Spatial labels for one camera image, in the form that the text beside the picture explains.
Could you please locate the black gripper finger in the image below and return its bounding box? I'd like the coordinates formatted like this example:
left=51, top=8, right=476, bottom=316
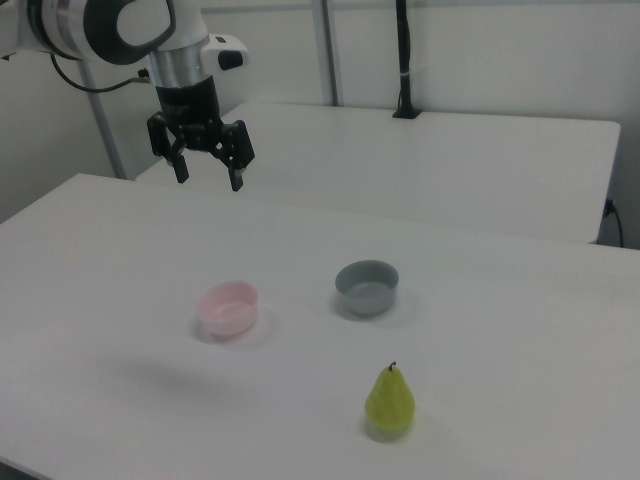
left=145, top=112, right=191, bottom=185
left=210, top=119, right=257, bottom=193

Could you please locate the wide grey metal frame post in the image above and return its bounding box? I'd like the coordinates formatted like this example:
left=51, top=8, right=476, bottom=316
left=308, top=0, right=347, bottom=108

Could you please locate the black pole stand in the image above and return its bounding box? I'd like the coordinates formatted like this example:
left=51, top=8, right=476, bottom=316
left=391, top=0, right=423, bottom=120

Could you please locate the grey plastic bowl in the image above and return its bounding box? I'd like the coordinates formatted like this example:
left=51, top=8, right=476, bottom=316
left=334, top=259, right=401, bottom=317

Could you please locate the pink plastic bowl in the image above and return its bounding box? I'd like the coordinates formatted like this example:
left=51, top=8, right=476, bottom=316
left=195, top=281, right=260, bottom=337

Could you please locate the black wall power cable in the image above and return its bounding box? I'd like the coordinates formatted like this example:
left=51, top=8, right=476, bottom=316
left=603, top=198, right=626, bottom=248

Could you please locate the slim grey metal frame post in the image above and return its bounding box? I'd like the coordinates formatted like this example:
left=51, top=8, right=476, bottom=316
left=78, top=60, right=127, bottom=181

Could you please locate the green pear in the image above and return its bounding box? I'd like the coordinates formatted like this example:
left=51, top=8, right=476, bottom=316
left=364, top=360, right=417, bottom=434

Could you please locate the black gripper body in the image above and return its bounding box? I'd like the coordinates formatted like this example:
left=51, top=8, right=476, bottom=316
left=154, top=78, right=225, bottom=153

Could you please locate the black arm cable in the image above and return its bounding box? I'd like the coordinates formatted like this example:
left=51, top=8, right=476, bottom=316
left=48, top=52, right=152, bottom=94

